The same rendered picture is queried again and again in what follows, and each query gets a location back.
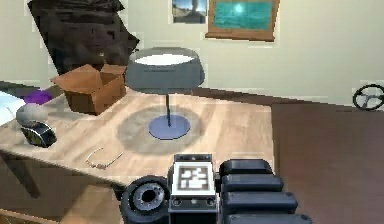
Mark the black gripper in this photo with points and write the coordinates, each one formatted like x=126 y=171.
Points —
x=146 y=199

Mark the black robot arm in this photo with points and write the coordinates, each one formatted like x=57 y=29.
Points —
x=240 y=193

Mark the white bed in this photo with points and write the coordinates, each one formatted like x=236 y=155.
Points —
x=7 y=105

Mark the light wooden table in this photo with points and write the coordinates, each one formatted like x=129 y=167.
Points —
x=213 y=130

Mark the brown cardboard box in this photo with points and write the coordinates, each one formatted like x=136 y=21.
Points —
x=91 y=86

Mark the black alarm clock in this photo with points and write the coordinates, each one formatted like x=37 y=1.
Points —
x=39 y=134

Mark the grey table lamp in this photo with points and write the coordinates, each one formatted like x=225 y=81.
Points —
x=165 y=75

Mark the grey round ball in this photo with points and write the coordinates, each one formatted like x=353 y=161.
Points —
x=31 y=113

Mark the purple bowl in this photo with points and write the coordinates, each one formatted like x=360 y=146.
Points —
x=37 y=97

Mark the small unframed photo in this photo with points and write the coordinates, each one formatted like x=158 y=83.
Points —
x=189 y=10

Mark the wood framed teal picture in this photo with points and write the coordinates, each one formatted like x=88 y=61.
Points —
x=242 y=18

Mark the black round wheel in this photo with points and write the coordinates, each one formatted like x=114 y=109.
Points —
x=369 y=97

